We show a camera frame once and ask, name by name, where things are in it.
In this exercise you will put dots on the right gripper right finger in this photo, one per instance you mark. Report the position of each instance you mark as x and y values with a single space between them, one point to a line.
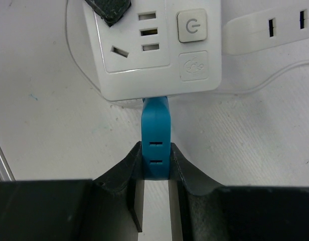
204 209

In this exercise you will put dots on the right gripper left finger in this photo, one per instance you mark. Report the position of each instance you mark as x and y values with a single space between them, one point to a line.
109 207

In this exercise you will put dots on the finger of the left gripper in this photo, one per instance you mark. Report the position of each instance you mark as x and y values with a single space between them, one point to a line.
111 11

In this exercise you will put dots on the white cube power socket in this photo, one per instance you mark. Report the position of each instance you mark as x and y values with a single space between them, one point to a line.
157 48

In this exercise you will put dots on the blue adapter plug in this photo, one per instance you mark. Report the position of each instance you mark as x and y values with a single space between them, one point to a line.
156 138

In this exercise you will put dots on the white adapter plug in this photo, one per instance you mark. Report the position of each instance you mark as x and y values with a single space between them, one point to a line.
266 29

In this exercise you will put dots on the aluminium front rail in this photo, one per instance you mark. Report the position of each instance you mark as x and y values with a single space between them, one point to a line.
5 171

